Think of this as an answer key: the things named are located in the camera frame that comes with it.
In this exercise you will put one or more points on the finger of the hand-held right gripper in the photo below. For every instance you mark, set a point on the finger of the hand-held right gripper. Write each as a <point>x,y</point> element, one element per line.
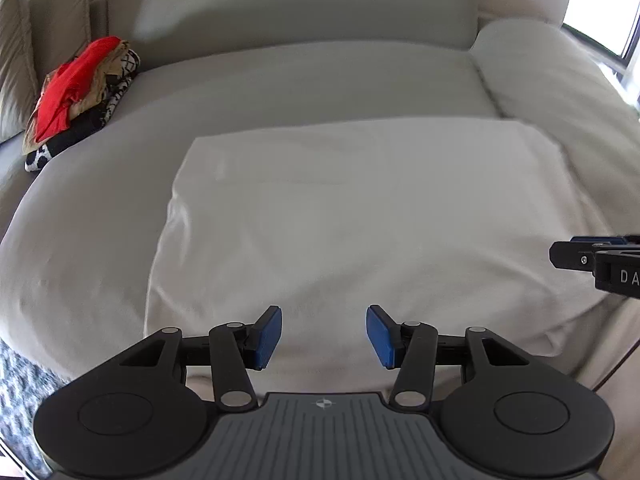
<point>595,240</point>
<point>570,256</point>

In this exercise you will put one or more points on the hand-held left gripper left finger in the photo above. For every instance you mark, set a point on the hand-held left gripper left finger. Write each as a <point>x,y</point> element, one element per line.
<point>265,332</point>

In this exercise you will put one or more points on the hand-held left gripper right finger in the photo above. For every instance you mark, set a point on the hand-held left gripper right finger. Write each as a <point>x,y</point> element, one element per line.
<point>382,335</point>

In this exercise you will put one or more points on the white sweatshirt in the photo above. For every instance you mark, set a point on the white sweatshirt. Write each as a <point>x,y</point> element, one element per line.
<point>350,220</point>

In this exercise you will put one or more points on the pile of folded clothes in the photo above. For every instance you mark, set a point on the pile of folded clothes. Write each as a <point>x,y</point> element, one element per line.
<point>87,127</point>

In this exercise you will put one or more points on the window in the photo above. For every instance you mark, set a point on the window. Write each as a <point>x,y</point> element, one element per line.
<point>607,5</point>

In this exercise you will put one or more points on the grey sofa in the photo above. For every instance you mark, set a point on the grey sofa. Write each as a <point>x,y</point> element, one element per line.
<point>300,85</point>

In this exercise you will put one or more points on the blue patterned rug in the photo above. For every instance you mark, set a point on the blue patterned rug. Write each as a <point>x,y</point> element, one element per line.
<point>20,390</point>

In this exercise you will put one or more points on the beige garment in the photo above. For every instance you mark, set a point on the beige garment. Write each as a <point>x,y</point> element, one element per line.
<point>95,92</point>

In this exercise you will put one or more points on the red garment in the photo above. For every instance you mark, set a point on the red garment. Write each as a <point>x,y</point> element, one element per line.
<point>65,90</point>

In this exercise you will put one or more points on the olive cushion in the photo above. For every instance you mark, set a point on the olive cushion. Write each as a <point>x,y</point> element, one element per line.
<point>15,60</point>
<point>60,20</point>

